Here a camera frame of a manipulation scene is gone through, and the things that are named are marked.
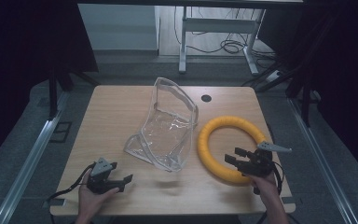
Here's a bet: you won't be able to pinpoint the white power strip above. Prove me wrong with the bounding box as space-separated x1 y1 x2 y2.
265 69 284 84

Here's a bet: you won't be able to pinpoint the person's left hand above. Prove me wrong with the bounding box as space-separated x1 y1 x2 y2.
77 168 121 219

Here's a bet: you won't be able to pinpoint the black metal stand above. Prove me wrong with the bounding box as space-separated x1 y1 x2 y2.
241 61 322 128
48 68 101 119

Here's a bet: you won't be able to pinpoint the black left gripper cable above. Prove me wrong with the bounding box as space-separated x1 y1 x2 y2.
45 161 97 203

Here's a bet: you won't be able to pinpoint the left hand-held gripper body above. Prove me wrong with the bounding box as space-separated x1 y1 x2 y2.
86 157 121 195

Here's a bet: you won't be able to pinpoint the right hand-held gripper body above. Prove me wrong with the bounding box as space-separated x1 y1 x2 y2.
241 140 293 178

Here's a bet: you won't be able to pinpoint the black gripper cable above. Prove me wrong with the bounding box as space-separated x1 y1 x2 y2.
271 161 285 196
45 161 97 203

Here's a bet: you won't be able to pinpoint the aluminium floor rail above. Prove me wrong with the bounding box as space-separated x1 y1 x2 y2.
286 97 358 224
0 91 71 224

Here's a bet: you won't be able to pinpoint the clear plastic zipper bag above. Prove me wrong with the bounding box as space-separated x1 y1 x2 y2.
123 77 200 174

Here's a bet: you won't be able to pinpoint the person's right hand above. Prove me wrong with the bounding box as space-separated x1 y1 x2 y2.
247 171 278 196

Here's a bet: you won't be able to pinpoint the black floor frame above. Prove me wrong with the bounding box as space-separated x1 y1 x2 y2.
48 120 74 145

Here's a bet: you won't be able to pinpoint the black curtain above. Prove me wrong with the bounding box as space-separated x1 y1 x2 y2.
0 0 100 172
256 0 358 189

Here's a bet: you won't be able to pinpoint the yellow foam ring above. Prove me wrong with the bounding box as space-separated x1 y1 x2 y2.
197 115 270 185

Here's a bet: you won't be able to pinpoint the white metal desk frame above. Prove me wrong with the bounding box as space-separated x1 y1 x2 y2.
178 6 267 76

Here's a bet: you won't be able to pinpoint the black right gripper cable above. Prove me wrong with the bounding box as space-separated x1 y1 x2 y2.
271 161 285 196

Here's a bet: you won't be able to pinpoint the black floor cables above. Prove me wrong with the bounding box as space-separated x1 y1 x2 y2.
172 6 278 61

